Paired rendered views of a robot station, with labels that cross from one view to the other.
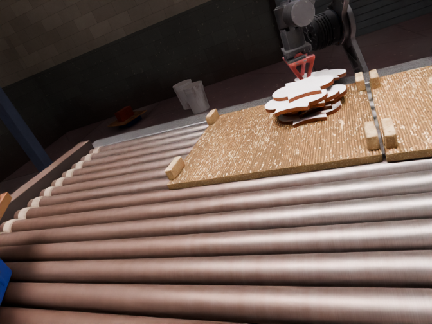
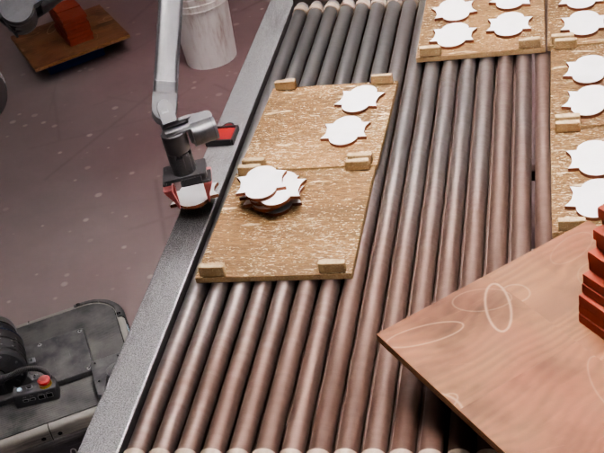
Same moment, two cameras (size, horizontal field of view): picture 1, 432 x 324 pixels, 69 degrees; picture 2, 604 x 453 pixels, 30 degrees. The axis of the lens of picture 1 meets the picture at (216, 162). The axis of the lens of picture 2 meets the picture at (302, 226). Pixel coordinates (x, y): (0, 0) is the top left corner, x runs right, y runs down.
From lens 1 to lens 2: 2.47 m
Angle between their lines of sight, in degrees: 84
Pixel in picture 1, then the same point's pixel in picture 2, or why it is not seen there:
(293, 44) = (194, 164)
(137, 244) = (426, 274)
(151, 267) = (451, 256)
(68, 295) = not seen: hidden behind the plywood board
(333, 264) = (458, 185)
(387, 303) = (481, 172)
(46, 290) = not seen: hidden behind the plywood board
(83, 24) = not seen: outside the picture
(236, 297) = (477, 212)
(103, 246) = (423, 299)
